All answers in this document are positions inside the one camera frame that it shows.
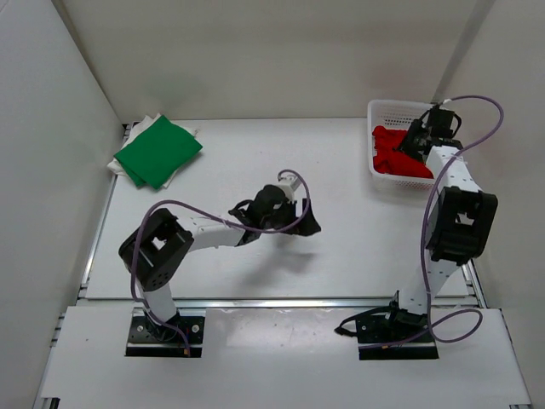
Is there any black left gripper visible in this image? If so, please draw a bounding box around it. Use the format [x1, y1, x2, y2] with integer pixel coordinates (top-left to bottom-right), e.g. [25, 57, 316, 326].
[261, 196, 319, 236]

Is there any red t shirt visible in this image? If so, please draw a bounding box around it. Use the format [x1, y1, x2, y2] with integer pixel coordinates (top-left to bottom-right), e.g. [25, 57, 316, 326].
[372, 125, 433, 179]

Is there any green t shirt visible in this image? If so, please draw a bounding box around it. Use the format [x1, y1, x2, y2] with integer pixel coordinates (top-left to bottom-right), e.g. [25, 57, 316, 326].
[113, 116, 204, 191]

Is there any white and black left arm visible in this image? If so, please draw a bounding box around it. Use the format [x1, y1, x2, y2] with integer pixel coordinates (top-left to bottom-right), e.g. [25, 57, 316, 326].
[118, 170, 321, 341]

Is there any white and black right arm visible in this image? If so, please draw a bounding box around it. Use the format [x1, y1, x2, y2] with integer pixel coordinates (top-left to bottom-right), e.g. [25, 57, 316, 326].
[382, 104, 498, 341]

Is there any white plastic basket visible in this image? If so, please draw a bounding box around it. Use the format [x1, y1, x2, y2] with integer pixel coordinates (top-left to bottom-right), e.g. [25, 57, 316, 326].
[365, 99, 457, 193]

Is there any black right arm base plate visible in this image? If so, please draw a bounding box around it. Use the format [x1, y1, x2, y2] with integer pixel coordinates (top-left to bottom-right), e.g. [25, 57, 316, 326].
[334, 307, 439, 361]

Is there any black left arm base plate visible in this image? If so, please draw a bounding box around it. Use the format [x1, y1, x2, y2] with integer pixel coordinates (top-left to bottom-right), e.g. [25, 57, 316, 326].
[125, 309, 205, 359]

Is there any aluminium table edge rail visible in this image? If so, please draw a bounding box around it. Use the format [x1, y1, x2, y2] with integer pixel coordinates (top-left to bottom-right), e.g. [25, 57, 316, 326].
[76, 295, 480, 309]

